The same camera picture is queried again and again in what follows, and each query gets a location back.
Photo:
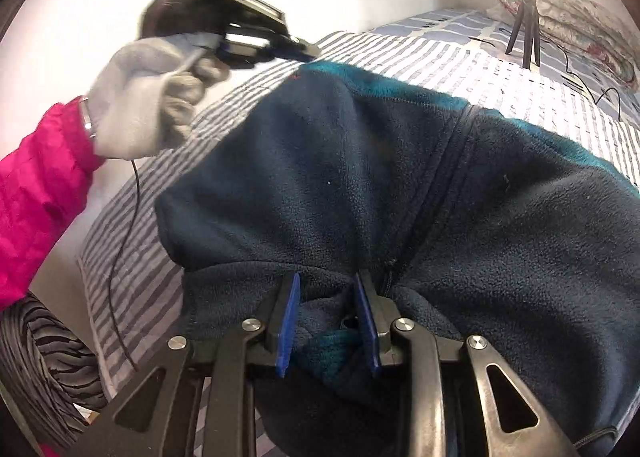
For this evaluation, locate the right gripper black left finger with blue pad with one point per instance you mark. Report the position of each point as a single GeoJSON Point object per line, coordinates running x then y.
{"type": "Point", "coordinates": [281, 326]}

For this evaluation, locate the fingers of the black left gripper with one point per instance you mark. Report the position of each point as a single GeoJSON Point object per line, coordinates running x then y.
{"type": "Point", "coordinates": [291, 48]}

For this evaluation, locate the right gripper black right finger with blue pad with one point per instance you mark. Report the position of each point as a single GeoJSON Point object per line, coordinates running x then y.
{"type": "Point", "coordinates": [375, 317]}

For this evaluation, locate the teal plaid fleece jacket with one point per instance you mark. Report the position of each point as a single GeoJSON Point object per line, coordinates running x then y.
{"type": "Point", "coordinates": [469, 221]}

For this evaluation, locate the grey gloved left hand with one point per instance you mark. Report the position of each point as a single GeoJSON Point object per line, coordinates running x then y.
{"type": "Point", "coordinates": [144, 100]}

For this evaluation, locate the blue white striped quilt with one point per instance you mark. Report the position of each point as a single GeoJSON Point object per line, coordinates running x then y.
{"type": "Point", "coordinates": [134, 288]}

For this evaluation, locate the blue checkered bed sheet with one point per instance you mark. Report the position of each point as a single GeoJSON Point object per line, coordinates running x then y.
{"type": "Point", "coordinates": [582, 75]}

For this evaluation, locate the zebra striped fabric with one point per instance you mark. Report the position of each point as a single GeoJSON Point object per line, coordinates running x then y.
{"type": "Point", "coordinates": [49, 373]}

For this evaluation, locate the folded floral blanket stack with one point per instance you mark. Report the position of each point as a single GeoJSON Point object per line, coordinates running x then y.
{"type": "Point", "coordinates": [587, 27]}

